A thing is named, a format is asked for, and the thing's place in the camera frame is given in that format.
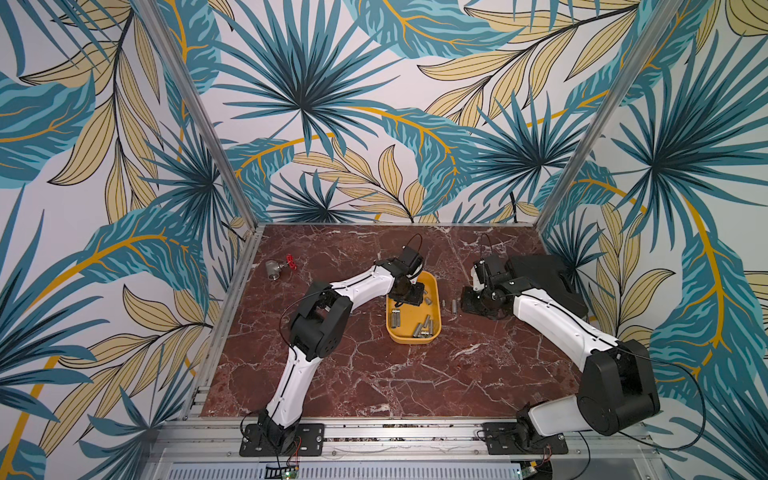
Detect yellow plastic storage tray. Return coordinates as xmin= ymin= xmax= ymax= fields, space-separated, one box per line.
xmin=386 ymin=271 xmax=442 ymax=345

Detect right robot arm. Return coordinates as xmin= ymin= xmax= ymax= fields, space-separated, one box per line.
xmin=460 ymin=254 xmax=661 ymax=438

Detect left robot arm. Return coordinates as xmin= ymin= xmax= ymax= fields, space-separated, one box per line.
xmin=252 ymin=246 xmax=424 ymax=454

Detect steel socket in tray front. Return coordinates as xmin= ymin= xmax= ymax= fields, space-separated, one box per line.
xmin=412 ymin=315 xmax=433 ymax=338

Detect black plastic tool case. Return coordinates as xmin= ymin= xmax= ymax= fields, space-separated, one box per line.
xmin=506 ymin=254 xmax=588 ymax=318

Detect metal valve red handle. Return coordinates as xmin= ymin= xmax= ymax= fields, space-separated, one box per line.
xmin=264 ymin=254 xmax=297 ymax=281

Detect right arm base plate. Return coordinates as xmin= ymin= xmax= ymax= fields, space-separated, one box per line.
xmin=480 ymin=422 xmax=569 ymax=457

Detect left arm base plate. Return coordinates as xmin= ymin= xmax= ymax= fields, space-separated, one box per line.
xmin=239 ymin=423 xmax=325 ymax=458

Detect aluminium front rail frame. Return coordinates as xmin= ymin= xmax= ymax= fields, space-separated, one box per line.
xmin=138 ymin=417 xmax=671 ymax=479

